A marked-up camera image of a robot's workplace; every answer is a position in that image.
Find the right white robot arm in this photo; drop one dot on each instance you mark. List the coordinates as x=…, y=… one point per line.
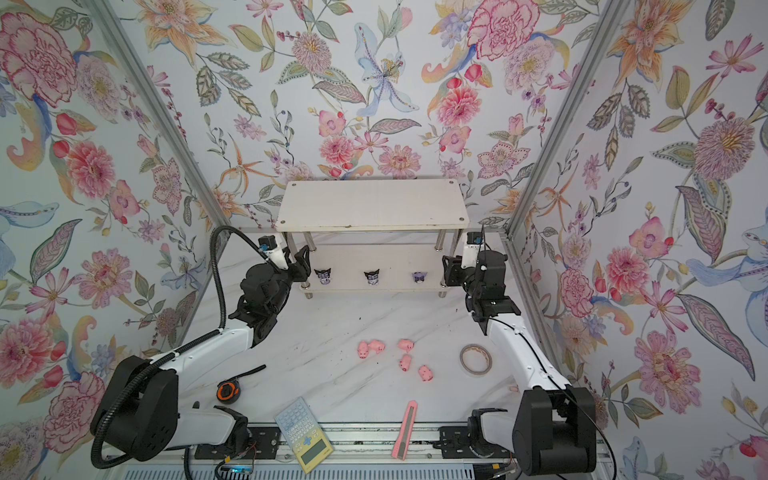
x=554, y=430

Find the aluminium corner post right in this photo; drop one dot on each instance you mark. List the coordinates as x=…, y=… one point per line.
x=606, y=26

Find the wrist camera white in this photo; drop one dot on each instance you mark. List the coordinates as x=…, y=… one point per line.
x=272, y=248
x=474, y=242

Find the pink box cutter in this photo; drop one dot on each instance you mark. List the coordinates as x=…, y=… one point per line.
x=402, y=443

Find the aluminium corner post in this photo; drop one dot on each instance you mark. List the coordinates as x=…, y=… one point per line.
x=104, y=17
x=606, y=26

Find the tape roll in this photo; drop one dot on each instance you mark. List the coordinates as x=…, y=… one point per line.
x=476, y=360

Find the yellow calculator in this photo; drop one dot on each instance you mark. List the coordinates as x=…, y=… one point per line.
x=304, y=435

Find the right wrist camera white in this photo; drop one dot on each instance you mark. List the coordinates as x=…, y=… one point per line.
x=474, y=242

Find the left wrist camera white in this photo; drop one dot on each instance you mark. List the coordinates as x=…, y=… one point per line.
x=272, y=248

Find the white two-tier shelf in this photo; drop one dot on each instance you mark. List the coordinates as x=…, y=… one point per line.
x=396, y=226

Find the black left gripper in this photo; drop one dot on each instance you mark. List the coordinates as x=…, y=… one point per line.
x=304, y=269

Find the pink pig toy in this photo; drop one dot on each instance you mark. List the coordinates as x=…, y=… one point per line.
x=405, y=362
x=425, y=373
x=363, y=350
x=376, y=346
x=405, y=345

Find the aluminium corner post left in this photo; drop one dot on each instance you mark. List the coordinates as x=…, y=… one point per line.
x=104, y=17

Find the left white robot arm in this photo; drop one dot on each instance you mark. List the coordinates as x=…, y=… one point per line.
x=139, y=415

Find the aluminium front rail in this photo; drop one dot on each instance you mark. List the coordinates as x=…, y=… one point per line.
x=374, y=442

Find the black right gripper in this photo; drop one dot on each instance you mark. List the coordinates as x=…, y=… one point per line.
x=454, y=272

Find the orange black round object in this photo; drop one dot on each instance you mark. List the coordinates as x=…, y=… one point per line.
x=229, y=390

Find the black purple toy figure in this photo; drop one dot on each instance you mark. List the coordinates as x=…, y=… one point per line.
x=372, y=277
x=419, y=276
x=324, y=275

